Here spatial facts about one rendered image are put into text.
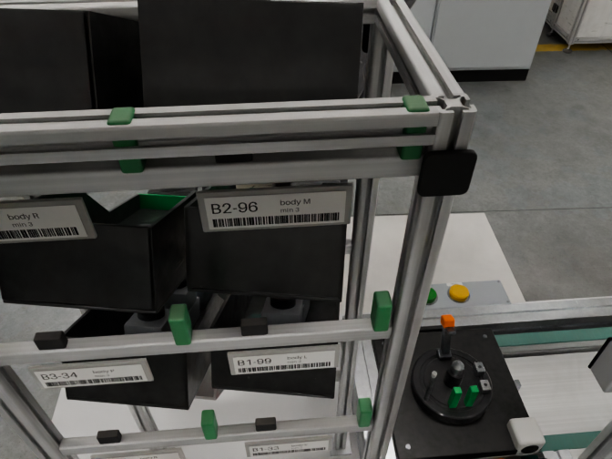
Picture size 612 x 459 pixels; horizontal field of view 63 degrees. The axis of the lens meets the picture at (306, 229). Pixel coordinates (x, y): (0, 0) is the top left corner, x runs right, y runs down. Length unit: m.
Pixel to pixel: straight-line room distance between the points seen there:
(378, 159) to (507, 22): 3.77
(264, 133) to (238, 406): 0.84
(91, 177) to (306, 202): 0.12
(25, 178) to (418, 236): 0.23
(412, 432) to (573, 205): 2.37
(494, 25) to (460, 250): 2.81
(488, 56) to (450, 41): 0.33
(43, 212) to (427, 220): 0.22
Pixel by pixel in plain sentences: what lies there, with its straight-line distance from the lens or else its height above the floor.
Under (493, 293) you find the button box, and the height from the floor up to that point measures 0.96.
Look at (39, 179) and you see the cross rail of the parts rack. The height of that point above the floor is 1.63.
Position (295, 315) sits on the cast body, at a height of 1.34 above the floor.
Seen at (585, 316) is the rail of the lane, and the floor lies 0.96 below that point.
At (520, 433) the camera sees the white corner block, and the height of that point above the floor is 0.99.
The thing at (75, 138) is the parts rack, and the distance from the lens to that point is 0.27.
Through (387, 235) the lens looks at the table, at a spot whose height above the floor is 0.86.
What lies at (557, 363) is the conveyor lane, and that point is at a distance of 1.14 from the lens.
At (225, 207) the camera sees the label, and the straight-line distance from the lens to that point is 0.29.
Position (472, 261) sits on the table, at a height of 0.86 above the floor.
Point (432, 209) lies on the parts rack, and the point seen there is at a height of 1.59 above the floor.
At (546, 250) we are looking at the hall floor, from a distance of 2.78.
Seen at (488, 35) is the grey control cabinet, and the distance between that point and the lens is 4.03.
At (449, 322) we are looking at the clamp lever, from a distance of 0.93.
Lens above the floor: 1.79
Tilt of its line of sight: 43 degrees down
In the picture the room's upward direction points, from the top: straight up
